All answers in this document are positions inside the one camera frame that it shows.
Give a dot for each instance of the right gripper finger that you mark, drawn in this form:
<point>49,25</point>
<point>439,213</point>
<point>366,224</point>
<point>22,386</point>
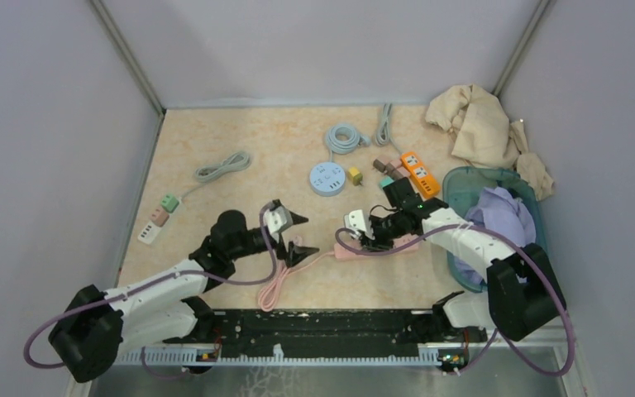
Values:
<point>376,246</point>
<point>366,237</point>

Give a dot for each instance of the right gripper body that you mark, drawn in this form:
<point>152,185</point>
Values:
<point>385,228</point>

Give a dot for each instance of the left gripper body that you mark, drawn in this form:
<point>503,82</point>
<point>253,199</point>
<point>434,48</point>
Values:
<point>279,251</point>

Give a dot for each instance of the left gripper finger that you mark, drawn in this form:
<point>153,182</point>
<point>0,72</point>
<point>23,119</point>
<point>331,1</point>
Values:
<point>297,254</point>
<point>291,218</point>

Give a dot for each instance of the pink power strip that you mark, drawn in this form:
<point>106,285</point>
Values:
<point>342,254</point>

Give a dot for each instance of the teal plug adapter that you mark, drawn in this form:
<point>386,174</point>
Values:
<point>385,182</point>

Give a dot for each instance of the round blue socket hub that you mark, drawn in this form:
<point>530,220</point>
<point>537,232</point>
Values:
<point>327,179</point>

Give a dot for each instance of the orange power strip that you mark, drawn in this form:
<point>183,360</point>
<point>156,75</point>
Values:
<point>420,175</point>

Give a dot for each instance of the yellow plug adapter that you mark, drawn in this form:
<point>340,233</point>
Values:
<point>354,176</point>

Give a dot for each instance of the white usb charger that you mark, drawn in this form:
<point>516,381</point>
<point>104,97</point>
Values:
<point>149,233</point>

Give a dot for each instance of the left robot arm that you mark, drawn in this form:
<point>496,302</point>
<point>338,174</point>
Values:
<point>100,326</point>

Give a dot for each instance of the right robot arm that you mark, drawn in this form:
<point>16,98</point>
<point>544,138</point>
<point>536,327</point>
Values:
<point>522,291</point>

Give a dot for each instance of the teal plastic basket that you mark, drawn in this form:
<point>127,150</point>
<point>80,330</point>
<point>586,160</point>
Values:
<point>463,186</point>

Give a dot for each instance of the lavender cloth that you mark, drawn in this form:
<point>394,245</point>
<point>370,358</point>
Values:
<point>496,209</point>

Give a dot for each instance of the beige cloth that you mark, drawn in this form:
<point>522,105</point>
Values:
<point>484,136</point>

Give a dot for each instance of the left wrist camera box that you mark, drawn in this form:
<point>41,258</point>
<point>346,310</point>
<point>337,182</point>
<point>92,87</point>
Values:
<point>273,221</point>

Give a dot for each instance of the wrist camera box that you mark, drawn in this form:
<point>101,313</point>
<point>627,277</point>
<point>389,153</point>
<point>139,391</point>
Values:
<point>357,220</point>
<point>273,221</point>

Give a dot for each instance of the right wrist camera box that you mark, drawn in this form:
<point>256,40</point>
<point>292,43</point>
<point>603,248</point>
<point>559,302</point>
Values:
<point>357,220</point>

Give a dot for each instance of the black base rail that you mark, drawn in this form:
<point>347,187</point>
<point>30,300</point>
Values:
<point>341,333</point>

